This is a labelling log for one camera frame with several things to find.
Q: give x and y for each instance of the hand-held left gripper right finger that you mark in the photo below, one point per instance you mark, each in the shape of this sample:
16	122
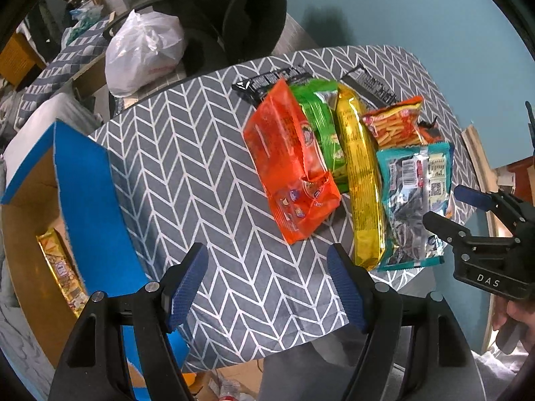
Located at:
345	288

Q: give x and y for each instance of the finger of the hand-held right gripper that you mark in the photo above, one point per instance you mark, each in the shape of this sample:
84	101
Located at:
470	194
443	225

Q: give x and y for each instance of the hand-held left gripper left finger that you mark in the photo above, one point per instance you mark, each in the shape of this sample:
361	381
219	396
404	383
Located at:
188	288

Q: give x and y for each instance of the teal and silver snack packet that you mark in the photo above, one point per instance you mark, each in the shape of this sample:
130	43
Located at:
413	192

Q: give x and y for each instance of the long yellow snack packet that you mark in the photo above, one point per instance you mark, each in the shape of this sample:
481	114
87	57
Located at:
361	167

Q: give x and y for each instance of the red fries snack packet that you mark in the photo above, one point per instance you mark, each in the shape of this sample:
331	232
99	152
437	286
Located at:
393	127

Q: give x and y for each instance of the gold snack packet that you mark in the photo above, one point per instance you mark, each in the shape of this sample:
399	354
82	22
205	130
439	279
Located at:
62	267

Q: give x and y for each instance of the black snack packet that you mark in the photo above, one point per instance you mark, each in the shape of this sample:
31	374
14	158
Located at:
259	83
376	85

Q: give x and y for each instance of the blue cardboard box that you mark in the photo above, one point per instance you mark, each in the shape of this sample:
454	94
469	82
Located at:
83	183

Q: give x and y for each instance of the orange snack packet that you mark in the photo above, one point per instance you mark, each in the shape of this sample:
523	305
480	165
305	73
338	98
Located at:
284	150

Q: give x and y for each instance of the green snack packet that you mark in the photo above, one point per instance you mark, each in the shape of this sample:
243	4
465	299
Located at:
322	121

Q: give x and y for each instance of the person's right hand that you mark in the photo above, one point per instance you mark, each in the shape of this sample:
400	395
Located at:
520	321

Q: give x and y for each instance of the wooden board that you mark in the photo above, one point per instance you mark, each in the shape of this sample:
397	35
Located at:
480	163

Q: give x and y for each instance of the person's grey clothed leg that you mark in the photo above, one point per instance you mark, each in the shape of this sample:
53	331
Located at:
301	376

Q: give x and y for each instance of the clear plastic bottle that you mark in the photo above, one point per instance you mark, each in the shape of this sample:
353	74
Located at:
228	390

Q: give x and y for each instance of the white pillow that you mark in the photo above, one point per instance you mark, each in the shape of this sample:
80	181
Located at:
46	125

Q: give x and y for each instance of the white plastic bag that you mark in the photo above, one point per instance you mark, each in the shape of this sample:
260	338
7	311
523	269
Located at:
142	50

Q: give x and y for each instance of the grey herringbone blanket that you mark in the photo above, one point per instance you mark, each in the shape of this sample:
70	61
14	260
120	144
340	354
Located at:
71	50

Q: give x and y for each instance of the black office chair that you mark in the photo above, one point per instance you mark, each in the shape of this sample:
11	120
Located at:
250	16

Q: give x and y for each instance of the yellow wooden cabinet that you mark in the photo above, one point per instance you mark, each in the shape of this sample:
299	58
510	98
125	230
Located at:
19	58

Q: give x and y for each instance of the teal plastic bag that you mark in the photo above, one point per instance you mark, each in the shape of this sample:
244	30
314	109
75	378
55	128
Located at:
85	19

